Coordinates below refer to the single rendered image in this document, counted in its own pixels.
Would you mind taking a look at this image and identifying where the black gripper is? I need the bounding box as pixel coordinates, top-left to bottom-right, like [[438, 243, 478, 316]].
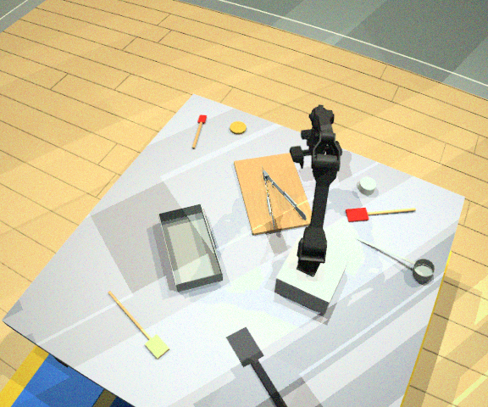
[[290, 135, 342, 168]]

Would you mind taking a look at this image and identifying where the yellow round disc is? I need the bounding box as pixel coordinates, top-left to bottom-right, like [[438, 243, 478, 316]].
[[230, 121, 246, 134]]

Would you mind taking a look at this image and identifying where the orange flat rectangular board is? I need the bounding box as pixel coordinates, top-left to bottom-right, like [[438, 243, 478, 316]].
[[234, 153, 312, 235]]

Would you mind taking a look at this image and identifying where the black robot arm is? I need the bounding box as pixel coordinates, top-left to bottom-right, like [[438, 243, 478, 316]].
[[297, 104, 341, 276]]

